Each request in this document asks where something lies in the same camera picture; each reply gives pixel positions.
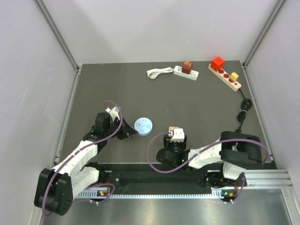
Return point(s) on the round light blue socket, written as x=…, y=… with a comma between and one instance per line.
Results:
x=143, y=126

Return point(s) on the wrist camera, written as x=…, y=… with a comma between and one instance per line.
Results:
x=179, y=136
x=114, y=112

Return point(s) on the slotted cable duct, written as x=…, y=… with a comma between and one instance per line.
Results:
x=101, y=193

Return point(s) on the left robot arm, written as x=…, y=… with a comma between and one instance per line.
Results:
x=57, y=187

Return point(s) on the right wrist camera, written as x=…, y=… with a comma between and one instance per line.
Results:
x=179, y=136

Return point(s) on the yellow cube plug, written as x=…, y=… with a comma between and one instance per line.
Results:
x=234, y=77

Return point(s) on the pink cube plug adapter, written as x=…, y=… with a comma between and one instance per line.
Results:
x=171, y=130

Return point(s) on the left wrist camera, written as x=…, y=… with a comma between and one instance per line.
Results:
x=114, y=112

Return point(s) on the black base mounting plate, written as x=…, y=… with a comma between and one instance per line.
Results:
x=124, y=174

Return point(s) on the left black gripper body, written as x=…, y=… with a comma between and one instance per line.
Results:
x=113, y=128

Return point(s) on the white power strip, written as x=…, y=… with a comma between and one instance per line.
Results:
x=193, y=75

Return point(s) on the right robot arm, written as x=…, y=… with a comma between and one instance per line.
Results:
x=236, y=151

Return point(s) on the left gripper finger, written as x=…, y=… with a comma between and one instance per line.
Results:
x=124, y=136
x=127, y=129

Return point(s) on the brown cube plug adapter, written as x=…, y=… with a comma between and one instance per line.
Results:
x=187, y=67

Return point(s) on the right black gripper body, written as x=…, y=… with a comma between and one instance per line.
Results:
x=176, y=146

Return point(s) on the red cube plug adapter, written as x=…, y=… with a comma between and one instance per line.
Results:
x=217, y=63

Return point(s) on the cream power strip red sockets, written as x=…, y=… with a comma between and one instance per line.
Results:
x=235, y=86

